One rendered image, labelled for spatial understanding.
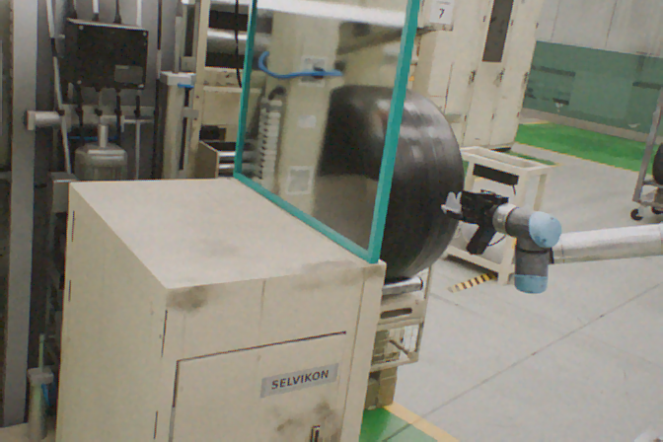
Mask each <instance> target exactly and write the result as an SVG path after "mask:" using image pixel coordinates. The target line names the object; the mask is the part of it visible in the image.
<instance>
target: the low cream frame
mask: <svg viewBox="0 0 663 442"><path fill-rule="evenodd" d="M460 150H461V154H462V158H463V160H464V161H467V162H470V163H469V168H468V173H467V178H466V184H465V190H470V191H473V189H474V183H475V178H476V177H479V178H482V179H486V180H489V181H492V182H496V183H499V184H505V185H508V186H513V189H514V194H515V201H514V205H516V206H520V207H523V206H524V201H525V197H526V192H527V187H528V183H529V178H530V177H535V176H540V180H539V185H538V189H537V194H536V199H535V203H534V208H533V210H534V211H541V212H542V210H543V206H544V201H545V197H546V192H547V188H548V183H549V178H550V174H551V168H552V166H550V165H545V164H542V163H538V162H534V161H530V160H527V159H523V158H519V157H516V156H512V155H507V154H504V153H500V152H496V151H492V150H489V149H485V148H481V147H478V146H470V147H461V149H460ZM480 155H482V156H480ZM483 156H486V157H490V158H493V159H497V160H500V161H504V162H508V163H512V164H516V165H519V166H523V167H527V168H522V167H518V166H515V165H511V164H507V163H503V162H499V161H496V160H492V159H489V158H485V157H483ZM515 185H518V187H517V191H516V189H515ZM478 227H479V226H477V224H468V223H465V225H464V227H463V230H462V233H461V235H460V237H458V238H457V239H455V240H452V242H451V243H450V245H449V247H448V249H447V250H446V253H449V254H451V255H454V256H456V257H459V258H463V259H466V260H468V261H471V262H473V263H476V264H479V265H481V266H484V267H486V268H489V269H491V270H494V271H497V272H499V277H498V282H497V283H498V284H501V285H506V284H507V281H508V276H509V273H511V272H514V271H515V254H513V253H514V250H515V245H516V240H517V239H516V238H513V237H510V236H506V235H504V236H503V237H502V238H501V239H499V240H498V241H496V242H495V243H492V244H490V245H488V246H487V247H486V249H485V251H484V252H483V254H482V255H470V254H469V252H468V251H467V250H466V246H467V244H468V243H469V241H470V240H471V238H472V236H473V235H474V233H475V231H476V230H477V228H478ZM505 236H506V239H505V244H504V249H503V250H502V249H500V248H497V247H494V246H493V245H495V244H496V243H498V242H500V241H501V240H502V239H503V238H504V237H505Z"/></svg>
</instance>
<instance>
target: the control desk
mask: <svg viewBox="0 0 663 442"><path fill-rule="evenodd" d="M385 269H386V264H385V263H383V262H382V261H380V260H378V262H377V263H368V262H367V261H365V260H363V259H362V258H360V257H358V256H356V255H355V254H353V253H352V252H350V251H349V250H347V249H345V248H344V247H342V246H341V245H339V244H338V243H336V242H334V241H333V240H331V239H330V238H328V237H327V236H325V235H323V234H322V233H320V232H319V231H317V230H316V229H314V228H312V227H311V226H309V225H308V224H306V223H305V222H303V221H301V220H300V219H298V218H297V217H295V216H294V215H292V214H290V213H289V212H287V211H286V210H284V209H283V208H281V207H279V206H278V205H276V204H275V203H273V202H271V201H270V200H268V199H267V198H265V197H264V196H262V195H260V194H259V193H257V192H256V191H254V190H253V189H251V188H249V187H248V186H246V185H245V184H243V183H241V182H239V181H238V180H236V179H231V180H230V181H228V180H226V179H223V180H181V181H139V182H96V183H70V184H69V204H68V228H67V254H66V277H64V303H63V327H62V347H61V351H60V377H59V398H58V402H57V427H56V439H55V442H358V440H359V434H360V428H361V421H362V415H363V409H364V404H365V398H366V391H367V385H368V378H369V372H370V366H371V360H372V354H373V348H374V341H375V335H376V329H377V324H378V317H379V311H380V305H381V299H382V293H383V287H384V281H385V277H384V275H385Z"/></svg>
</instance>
